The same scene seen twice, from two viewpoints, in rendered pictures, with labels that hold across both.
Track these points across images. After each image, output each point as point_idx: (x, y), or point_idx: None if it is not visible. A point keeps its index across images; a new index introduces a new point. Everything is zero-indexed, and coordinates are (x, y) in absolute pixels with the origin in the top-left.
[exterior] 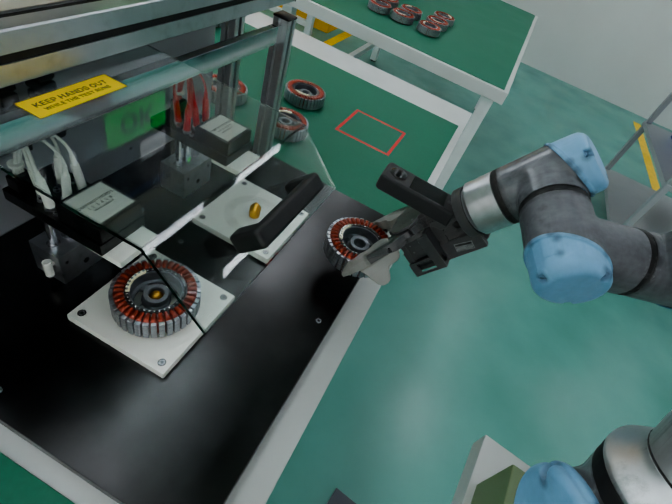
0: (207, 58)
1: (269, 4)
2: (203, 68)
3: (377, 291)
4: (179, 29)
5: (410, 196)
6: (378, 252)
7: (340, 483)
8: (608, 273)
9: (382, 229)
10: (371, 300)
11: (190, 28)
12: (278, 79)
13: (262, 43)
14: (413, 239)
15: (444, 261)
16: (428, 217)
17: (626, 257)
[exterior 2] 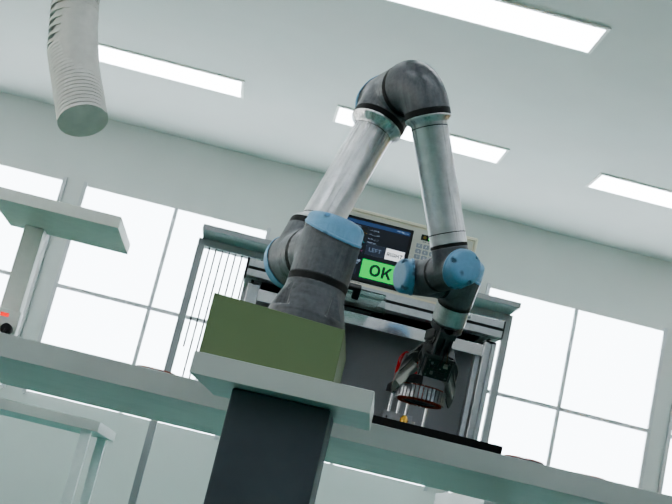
0: (406, 329)
1: (469, 327)
2: (403, 332)
3: (425, 436)
4: (391, 307)
5: (429, 331)
6: (403, 360)
7: None
8: (406, 260)
9: (445, 394)
10: (413, 433)
11: (398, 310)
12: (478, 380)
13: (460, 346)
14: (421, 350)
15: (425, 352)
16: (432, 338)
17: (423, 260)
